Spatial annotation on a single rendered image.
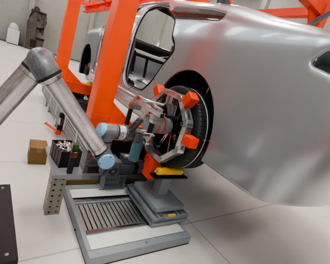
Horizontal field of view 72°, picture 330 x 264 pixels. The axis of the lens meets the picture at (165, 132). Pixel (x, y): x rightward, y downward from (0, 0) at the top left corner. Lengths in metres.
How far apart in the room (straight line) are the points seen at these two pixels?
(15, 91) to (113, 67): 0.89
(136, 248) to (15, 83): 1.23
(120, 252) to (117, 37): 1.54
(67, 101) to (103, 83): 0.84
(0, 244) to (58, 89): 0.74
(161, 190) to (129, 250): 0.58
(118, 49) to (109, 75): 0.22
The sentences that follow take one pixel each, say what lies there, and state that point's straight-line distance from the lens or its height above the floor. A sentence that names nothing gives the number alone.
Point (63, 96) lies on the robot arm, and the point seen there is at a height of 0.99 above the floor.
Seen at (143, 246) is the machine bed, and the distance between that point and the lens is 1.77.
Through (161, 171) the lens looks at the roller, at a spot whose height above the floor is 0.52.
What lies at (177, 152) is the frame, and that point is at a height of 0.74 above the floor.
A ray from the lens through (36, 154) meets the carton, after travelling 2.59.
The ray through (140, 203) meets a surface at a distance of 2.04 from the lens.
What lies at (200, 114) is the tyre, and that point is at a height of 1.03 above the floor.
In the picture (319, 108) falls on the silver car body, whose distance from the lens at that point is 1.27.
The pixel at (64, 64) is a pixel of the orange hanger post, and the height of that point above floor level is 0.91.
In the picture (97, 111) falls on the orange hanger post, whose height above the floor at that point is 0.76.
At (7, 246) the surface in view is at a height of 0.30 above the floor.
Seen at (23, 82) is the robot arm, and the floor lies 0.99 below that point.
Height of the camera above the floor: 1.22
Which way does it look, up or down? 14 degrees down
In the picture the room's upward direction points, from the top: 18 degrees clockwise
